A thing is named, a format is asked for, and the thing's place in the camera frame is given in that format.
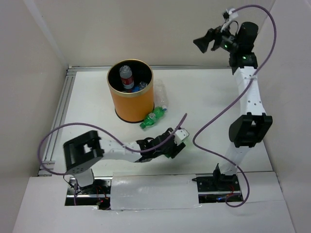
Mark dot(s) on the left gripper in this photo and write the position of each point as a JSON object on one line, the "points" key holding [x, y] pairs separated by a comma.
{"points": [[178, 149]]}

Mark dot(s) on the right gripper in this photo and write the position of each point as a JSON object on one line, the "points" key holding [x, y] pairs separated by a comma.
{"points": [[202, 42]]}

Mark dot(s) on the green bottle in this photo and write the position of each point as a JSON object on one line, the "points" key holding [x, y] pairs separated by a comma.
{"points": [[153, 117], [187, 142]]}

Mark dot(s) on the clear bottle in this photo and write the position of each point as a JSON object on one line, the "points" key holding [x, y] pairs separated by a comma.
{"points": [[161, 98], [142, 85]]}

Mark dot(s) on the red label water bottle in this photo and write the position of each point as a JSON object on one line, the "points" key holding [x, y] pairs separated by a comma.
{"points": [[126, 76]]}

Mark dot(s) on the green bottle front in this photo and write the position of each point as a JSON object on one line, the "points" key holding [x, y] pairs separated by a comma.
{"points": [[187, 142]]}

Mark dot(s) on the blue label water bottle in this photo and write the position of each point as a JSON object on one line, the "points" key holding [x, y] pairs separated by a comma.
{"points": [[136, 89]]}

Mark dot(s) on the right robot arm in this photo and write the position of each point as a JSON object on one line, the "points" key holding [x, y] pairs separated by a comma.
{"points": [[253, 123]]}

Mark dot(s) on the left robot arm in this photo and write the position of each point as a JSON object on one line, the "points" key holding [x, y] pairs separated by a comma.
{"points": [[84, 151]]}

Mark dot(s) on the orange cylindrical bin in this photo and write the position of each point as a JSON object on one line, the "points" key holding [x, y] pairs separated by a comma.
{"points": [[132, 107]]}

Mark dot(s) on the silver tape sheet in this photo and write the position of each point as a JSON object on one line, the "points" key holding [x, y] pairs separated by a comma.
{"points": [[154, 192]]}

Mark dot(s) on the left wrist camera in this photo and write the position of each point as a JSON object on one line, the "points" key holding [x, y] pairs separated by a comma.
{"points": [[180, 136]]}

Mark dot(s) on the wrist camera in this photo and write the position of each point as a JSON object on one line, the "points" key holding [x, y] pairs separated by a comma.
{"points": [[229, 15], [180, 136]]}

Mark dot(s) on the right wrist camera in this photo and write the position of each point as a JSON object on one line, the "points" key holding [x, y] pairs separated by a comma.
{"points": [[229, 15]]}

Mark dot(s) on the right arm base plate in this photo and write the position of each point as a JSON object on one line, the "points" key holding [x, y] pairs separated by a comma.
{"points": [[214, 190]]}

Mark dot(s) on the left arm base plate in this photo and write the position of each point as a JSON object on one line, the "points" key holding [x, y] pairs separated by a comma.
{"points": [[97, 195]]}

